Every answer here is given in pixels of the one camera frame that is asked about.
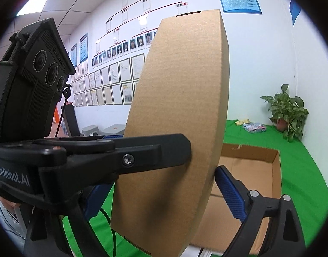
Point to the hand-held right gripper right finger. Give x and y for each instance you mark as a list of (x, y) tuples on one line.
[(231, 192)]

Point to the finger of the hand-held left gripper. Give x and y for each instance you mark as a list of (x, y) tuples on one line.
[(153, 152), (113, 137)]

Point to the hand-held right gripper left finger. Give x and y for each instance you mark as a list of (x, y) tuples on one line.
[(94, 200)]

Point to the large cardboard box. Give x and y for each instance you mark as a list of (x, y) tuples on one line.
[(260, 171)]

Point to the small brown cardboard box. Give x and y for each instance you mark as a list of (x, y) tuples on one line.
[(174, 99)]

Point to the grey plastic stool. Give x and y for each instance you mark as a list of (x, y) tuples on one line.
[(90, 130)]

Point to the black cabinet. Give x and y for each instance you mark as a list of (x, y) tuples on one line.
[(71, 120)]

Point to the colourful snack packet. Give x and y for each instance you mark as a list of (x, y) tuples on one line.
[(254, 127)]

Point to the yellow packet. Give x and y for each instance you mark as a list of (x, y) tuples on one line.
[(241, 121)]

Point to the row of portrait photos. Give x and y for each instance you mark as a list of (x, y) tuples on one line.
[(121, 49)]

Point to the potted plant with terracotta pot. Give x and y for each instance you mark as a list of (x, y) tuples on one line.
[(286, 109)]

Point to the ceiling light panel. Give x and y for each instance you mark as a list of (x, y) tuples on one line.
[(34, 2)]

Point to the wall of framed certificates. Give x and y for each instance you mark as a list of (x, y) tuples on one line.
[(107, 85)]

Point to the blue framed wall notice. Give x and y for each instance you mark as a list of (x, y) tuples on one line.
[(84, 47), (73, 55)]

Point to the wall organisation chart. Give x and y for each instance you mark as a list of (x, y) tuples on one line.
[(142, 8)]

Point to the blue poster on side wall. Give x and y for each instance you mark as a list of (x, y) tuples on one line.
[(294, 12)]

